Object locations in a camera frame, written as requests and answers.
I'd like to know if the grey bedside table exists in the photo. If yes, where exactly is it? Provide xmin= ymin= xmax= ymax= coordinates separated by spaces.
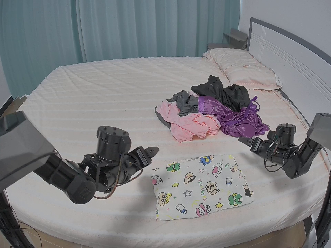
xmin=207 ymin=27 xmax=248 ymax=51

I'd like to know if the pile of clothes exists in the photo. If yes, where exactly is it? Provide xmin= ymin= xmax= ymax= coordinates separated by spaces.
xmin=154 ymin=75 xmax=271 ymax=143

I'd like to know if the white printed pyjama top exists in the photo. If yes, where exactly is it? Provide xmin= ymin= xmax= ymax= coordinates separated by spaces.
xmin=151 ymin=154 xmax=255 ymax=221

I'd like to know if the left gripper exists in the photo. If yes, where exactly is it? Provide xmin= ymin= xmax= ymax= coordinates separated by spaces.
xmin=117 ymin=146 xmax=159 ymax=186

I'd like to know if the black cable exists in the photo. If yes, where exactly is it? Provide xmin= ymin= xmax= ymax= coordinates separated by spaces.
xmin=264 ymin=156 xmax=285 ymax=173
xmin=14 ymin=221 xmax=46 ymax=248

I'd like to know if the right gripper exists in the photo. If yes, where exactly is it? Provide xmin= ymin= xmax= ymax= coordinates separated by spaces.
xmin=238 ymin=136 xmax=275 ymax=160

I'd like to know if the bed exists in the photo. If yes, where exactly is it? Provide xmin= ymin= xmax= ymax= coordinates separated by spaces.
xmin=6 ymin=17 xmax=331 ymax=248

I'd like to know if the blue-green curtain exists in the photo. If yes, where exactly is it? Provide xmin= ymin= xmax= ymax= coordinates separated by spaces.
xmin=0 ymin=0 xmax=242 ymax=98

